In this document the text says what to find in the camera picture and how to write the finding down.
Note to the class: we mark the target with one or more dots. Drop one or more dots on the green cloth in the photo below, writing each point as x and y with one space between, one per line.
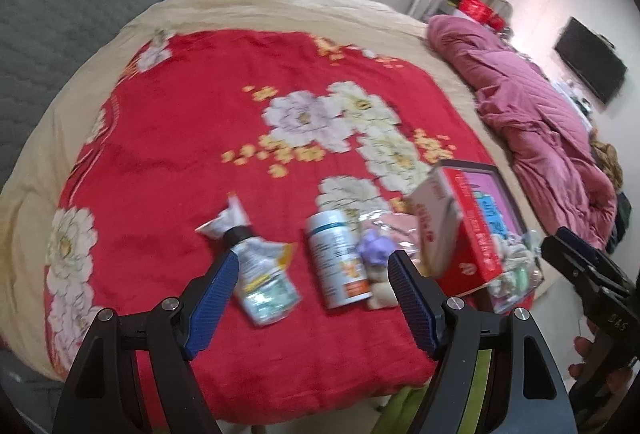
400 409

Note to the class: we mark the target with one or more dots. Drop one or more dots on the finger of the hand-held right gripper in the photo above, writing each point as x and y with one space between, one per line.
582 245
562 259

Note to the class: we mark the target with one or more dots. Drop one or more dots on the white plush toy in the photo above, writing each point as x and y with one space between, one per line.
380 295

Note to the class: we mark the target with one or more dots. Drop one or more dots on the shallow box with pink print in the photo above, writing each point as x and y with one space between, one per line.
492 209

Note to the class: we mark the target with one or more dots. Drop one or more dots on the black wall television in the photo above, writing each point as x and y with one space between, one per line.
592 61

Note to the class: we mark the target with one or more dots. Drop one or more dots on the grey quilted headboard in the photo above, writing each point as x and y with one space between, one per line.
75 13

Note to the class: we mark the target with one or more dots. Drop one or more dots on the red cardboard box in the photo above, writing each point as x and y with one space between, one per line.
475 234

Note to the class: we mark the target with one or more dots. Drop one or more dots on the clear bag with green sponge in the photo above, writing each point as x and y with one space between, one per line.
520 274

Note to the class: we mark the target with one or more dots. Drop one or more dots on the beige bed sheet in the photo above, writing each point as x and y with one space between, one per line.
300 3

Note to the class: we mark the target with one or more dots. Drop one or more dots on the red gift bags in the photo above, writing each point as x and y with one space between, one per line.
477 8

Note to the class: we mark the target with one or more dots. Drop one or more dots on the white supplement bottle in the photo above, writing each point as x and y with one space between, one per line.
335 264

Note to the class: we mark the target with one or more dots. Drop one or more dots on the purple scrunchie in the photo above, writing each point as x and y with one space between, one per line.
375 248

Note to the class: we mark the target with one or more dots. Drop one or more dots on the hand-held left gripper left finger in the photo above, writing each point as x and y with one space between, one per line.
212 299

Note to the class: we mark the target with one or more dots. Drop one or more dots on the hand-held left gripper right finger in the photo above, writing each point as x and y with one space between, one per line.
412 309

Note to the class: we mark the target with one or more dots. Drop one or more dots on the brown patterned cloth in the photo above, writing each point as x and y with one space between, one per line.
606 161

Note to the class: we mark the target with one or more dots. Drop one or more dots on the red floral blanket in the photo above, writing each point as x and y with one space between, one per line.
200 138

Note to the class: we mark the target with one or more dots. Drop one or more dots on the person's right hand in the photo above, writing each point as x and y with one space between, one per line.
582 349

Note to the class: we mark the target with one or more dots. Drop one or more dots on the purple toy in plastic bag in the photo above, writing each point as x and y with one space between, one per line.
400 226

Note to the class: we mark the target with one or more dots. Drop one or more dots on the white spray bottle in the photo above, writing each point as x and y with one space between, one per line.
255 274

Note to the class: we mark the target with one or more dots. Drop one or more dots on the pink quilt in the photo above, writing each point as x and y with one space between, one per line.
525 113

